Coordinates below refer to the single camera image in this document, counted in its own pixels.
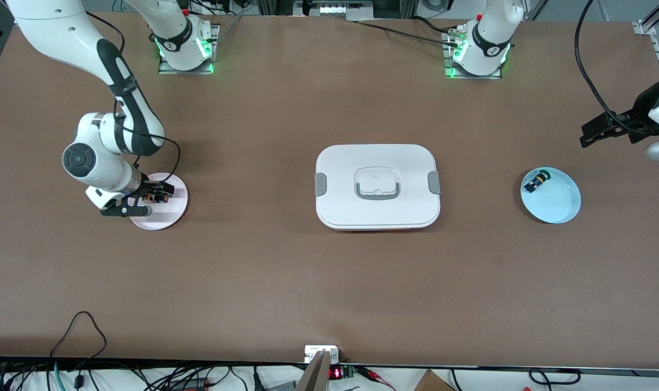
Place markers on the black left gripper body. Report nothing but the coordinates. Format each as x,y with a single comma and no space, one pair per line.
639,107

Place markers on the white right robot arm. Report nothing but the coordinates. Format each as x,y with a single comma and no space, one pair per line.
63,32

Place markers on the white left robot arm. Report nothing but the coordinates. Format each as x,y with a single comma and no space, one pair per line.
489,32

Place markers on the white lidded box grey latches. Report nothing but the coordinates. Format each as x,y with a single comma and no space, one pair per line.
378,206

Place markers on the small white box device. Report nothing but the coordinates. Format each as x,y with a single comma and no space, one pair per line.
313,352

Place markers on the pink round plate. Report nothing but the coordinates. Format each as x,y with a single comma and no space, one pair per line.
163,217

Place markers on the light blue round plate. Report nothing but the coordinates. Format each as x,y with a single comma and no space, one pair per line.
557,201

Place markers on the white power strip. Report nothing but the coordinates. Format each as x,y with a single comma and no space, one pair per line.
334,10

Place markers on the red digit display board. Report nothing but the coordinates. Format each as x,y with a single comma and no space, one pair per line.
336,373

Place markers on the red clip leads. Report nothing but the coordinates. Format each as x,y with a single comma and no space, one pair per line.
378,378

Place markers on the brown cardboard piece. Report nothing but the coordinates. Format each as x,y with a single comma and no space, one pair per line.
432,383

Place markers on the aluminium frame profile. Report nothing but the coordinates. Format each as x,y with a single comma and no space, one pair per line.
647,24

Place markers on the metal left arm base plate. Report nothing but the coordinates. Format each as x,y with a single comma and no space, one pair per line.
473,76

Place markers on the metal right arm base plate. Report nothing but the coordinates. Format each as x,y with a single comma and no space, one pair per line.
214,49

